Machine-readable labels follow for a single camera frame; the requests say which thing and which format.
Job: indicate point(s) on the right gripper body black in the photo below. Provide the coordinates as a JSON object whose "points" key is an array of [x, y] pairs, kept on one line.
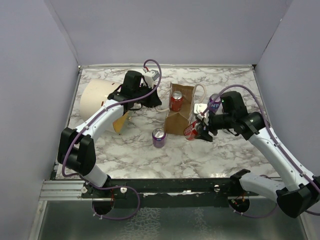
{"points": [[215, 123]]}

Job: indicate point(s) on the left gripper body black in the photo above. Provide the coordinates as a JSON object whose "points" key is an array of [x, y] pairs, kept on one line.
{"points": [[148, 101]]}

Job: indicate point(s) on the purple Fanta can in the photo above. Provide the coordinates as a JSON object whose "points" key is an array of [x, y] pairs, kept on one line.
{"points": [[214, 105]]}

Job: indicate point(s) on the red cola can front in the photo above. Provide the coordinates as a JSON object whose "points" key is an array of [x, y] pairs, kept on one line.
{"points": [[193, 130]]}

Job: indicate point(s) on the red cola can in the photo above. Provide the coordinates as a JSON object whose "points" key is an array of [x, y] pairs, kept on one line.
{"points": [[176, 101], [193, 130]]}

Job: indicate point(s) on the jute canvas tote bag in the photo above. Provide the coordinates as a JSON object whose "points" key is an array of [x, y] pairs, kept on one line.
{"points": [[176, 121]]}

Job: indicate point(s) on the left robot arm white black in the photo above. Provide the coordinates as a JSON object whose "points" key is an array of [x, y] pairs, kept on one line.
{"points": [[77, 146]]}

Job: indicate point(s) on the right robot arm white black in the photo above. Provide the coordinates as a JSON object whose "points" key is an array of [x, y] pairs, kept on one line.
{"points": [[299, 188]]}

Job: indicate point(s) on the beige round box orange lid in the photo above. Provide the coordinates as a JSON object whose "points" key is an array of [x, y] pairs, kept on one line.
{"points": [[94, 96]]}

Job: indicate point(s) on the purple can near front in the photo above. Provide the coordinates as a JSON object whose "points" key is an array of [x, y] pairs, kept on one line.
{"points": [[158, 137]]}

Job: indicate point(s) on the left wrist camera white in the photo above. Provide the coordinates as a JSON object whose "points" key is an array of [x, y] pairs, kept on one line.
{"points": [[149, 77]]}

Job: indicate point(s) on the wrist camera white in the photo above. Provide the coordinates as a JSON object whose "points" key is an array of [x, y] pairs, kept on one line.
{"points": [[198, 111], [149, 77]]}

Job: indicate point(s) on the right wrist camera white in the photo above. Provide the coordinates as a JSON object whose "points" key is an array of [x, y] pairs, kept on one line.
{"points": [[198, 111]]}

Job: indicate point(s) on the black front mounting rail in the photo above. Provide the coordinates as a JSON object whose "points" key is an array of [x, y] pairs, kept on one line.
{"points": [[166, 193]]}

